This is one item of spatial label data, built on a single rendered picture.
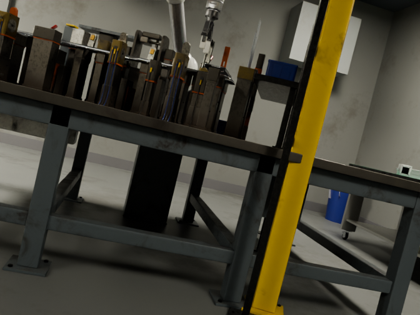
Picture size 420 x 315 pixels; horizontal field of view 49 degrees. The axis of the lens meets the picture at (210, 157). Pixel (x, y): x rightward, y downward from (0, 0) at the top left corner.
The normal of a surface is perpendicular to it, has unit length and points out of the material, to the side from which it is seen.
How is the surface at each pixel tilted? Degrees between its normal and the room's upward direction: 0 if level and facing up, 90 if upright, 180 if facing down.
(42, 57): 90
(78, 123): 90
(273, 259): 90
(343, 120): 90
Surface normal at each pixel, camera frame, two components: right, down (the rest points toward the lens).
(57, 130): 0.18, 0.10
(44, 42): -0.15, 0.02
